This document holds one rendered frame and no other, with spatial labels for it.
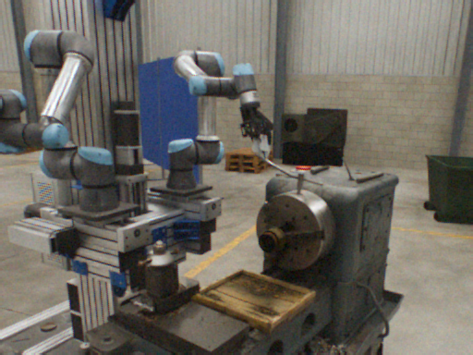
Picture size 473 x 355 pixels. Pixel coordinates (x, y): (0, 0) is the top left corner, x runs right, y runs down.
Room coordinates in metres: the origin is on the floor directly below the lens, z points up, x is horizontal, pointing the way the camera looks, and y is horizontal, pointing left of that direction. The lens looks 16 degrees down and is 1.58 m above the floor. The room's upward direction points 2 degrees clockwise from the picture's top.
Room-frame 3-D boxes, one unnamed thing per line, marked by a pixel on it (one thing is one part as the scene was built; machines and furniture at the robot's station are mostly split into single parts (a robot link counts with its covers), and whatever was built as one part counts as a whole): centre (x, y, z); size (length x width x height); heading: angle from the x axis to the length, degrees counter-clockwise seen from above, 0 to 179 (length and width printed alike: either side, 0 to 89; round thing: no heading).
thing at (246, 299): (1.36, 0.08, 0.89); 0.36 x 0.30 x 0.04; 57
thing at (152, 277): (1.10, 0.34, 1.07); 0.07 x 0.07 x 0.10; 57
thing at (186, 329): (1.07, 0.29, 0.95); 0.43 x 0.17 x 0.05; 57
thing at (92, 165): (1.54, 0.72, 1.33); 0.13 x 0.12 x 0.14; 85
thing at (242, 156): (9.87, 0.73, 0.22); 1.25 x 0.86 x 0.44; 164
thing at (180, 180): (1.98, 0.49, 1.21); 0.15 x 0.15 x 0.10
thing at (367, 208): (1.93, -0.27, 1.06); 0.59 x 0.48 x 0.39; 147
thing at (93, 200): (1.54, 0.71, 1.21); 0.15 x 0.15 x 0.10
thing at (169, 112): (8.10, 2.37, 1.18); 4.12 x 0.80 x 2.35; 33
